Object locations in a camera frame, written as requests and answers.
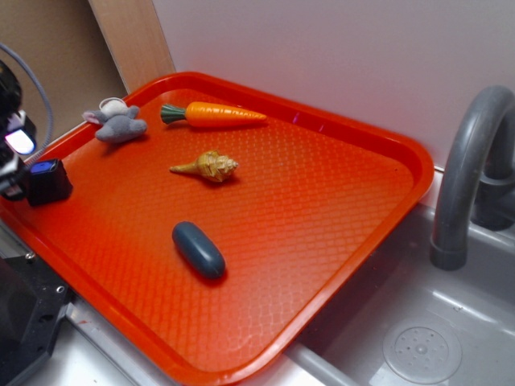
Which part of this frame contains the dark oval stone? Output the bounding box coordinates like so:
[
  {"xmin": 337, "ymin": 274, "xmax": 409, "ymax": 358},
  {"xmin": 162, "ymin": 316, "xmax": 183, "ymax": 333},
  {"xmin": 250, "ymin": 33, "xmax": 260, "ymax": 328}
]
[{"xmin": 171, "ymin": 221, "xmax": 226, "ymax": 280}]

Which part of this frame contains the grey plush bunny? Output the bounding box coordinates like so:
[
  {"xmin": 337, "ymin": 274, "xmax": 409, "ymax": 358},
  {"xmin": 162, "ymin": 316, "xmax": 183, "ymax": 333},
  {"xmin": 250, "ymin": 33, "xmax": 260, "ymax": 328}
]
[{"xmin": 82, "ymin": 97, "xmax": 147, "ymax": 144}]

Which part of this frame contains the orange toy carrot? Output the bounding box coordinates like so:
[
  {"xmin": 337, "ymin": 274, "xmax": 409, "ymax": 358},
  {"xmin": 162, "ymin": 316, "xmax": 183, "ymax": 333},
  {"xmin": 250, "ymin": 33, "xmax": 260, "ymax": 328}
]
[{"xmin": 160, "ymin": 101, "xmax": 267, "ymax": 128}]

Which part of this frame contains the grey toy faucet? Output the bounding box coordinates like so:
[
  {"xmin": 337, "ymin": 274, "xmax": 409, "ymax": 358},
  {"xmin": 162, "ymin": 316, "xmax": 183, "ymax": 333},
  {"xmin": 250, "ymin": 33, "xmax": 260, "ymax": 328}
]
[{"xmin": 430, "ymin": 85, "xmax": 514, "ymax": 271}]

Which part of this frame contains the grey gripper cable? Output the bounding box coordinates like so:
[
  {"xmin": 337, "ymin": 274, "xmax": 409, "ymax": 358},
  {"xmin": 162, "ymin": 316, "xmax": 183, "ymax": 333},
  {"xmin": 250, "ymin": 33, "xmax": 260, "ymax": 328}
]
[{"xmin": 0, "ymin": 42, "xmax": 55, "ymax": 168}]

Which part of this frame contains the small black box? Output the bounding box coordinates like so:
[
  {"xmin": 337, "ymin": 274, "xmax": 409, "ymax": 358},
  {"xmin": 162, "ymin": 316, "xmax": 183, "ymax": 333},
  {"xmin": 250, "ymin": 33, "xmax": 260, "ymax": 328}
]
[{"xmin": 27, "ymin": 194, "xmax": 70, "ymax": 207}]

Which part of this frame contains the grey toy sink basin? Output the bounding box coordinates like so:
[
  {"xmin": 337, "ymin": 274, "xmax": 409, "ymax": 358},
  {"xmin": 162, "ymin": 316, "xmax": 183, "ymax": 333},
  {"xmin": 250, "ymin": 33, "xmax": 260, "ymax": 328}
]
[{"xmin": 287, "ymin": 205, "xmax": 514, "ymax": 385}]

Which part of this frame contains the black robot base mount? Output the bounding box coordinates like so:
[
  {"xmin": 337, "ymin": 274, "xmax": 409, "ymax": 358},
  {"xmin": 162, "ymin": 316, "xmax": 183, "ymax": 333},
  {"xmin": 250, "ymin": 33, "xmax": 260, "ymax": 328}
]
[{"xmin": 1, "ymin": 253, "xmax": 71, "ymax": 385}]

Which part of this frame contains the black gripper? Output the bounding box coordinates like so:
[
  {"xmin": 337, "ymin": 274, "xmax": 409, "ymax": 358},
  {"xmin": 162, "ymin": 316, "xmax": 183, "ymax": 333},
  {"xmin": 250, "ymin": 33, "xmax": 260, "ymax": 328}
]
[{"xmin": 1, "ymin": 62, "xmax": 73, "ymax": 196}]

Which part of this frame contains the red plastic tray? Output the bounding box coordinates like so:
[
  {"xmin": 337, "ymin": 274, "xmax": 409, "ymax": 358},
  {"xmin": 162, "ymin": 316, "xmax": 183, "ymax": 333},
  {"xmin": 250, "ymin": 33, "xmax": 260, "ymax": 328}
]
[{"xmin": 1, "ymin": 72, "xmax": 434, "ymax": 385}]

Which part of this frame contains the tan spiral seashell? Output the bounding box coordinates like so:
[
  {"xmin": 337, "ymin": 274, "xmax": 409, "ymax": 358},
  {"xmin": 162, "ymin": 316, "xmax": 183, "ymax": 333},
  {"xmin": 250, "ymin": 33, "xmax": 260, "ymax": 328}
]
[{"xmin": 169, "ymin": 150, "xmax": 239, "ymax": 183}]

